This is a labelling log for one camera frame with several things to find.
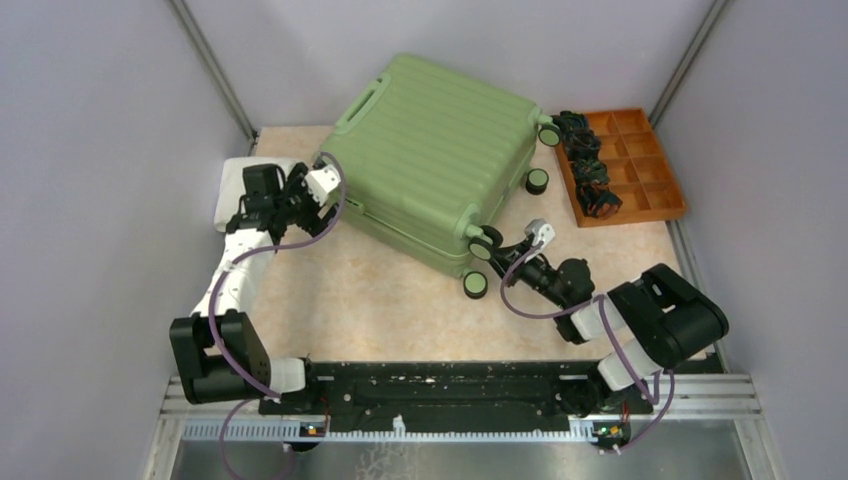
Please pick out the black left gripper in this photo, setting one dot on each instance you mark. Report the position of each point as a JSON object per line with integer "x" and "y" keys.
{"x": 295, "y": 182}

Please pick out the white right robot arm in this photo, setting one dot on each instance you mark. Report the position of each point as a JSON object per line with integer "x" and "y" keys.
{"x": 654, "y": 322}

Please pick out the suitcase wheel middle right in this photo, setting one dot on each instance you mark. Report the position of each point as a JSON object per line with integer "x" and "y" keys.
{"x": 484, "y": 245}

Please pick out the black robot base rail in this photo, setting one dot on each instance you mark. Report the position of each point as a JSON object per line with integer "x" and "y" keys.
{"x": 455, "y": 397}

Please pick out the white folded towel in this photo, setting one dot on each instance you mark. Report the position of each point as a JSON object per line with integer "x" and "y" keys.
{"x": 231, "y": 186}

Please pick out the green suitcase blue lining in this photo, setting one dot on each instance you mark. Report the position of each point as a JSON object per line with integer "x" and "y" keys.
{"x": 430, "y": 156}

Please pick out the suitcase wheel front right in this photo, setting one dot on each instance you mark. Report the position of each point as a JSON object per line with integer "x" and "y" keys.
{"x": 475, "y": 285}

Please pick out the white slotted cable duct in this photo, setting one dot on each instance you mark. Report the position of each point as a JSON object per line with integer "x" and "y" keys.
{"x": 296, "y": 431}

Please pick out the dark bundle in tray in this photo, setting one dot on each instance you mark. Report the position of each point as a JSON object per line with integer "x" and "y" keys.
{"x": 598, "y": 201}
{"x": 569, "y": 122}
{"x": 590, "y": 171}
{"x": 582, "y": 144}

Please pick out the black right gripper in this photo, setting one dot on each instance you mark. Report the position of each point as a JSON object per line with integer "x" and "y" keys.
{"x": 503, "y": 256}

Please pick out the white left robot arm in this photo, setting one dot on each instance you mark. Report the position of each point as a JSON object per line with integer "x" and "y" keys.
{"x": 265, "y": 205}

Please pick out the orange compartment tray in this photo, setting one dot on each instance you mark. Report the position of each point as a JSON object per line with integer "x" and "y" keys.
{"x": 640, "y": 173}

